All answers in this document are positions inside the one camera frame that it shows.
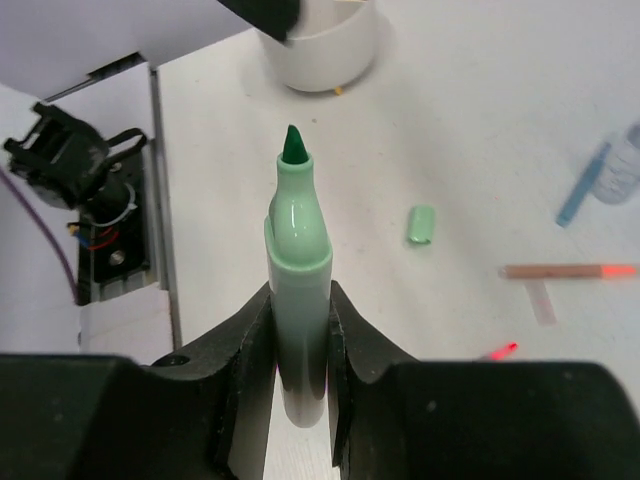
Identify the green marker cap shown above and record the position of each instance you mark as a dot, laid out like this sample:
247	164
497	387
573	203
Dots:
421	224

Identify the clear pen cap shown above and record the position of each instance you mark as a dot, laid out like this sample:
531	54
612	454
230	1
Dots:
541	304

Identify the green marker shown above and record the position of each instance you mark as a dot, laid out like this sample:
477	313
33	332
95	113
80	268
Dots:
300	258

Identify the small bottle blue cap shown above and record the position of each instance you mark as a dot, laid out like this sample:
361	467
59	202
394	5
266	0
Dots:
619	176

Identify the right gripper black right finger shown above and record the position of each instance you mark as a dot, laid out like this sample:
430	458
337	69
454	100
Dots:
392	416

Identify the orange pencil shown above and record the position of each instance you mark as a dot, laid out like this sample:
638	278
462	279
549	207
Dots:
569	271

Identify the pink red pen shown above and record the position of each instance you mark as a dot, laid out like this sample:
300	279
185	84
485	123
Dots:
500	353

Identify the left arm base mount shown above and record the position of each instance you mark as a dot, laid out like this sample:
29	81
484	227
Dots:
68	164

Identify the blue pen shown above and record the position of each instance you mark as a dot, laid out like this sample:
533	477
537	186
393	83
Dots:
582	187

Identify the white divided round container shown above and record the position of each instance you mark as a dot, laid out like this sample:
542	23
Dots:
334	45

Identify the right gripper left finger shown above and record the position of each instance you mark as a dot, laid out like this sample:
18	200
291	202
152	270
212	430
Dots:
200	412

